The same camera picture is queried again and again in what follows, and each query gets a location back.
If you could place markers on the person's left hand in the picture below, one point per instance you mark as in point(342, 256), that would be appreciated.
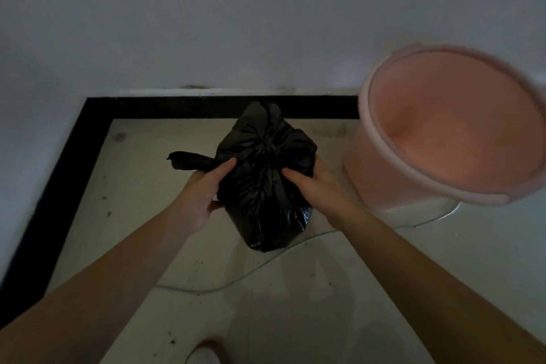
point(198, 197)

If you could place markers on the person's right hand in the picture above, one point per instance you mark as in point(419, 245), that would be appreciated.
point(326, 195)

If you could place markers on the black bin liner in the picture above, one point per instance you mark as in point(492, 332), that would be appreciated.
point(264, 189)

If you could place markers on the person's right forearm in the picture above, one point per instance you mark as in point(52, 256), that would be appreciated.
point(435, 291)

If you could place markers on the person's left forearm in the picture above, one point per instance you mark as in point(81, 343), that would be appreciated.
point(94, 291)

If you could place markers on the pale pink bin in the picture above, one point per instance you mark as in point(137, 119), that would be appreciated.
point(375, 171)

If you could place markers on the white lace-up shoe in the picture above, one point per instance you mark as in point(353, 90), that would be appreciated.
point(204, 353)

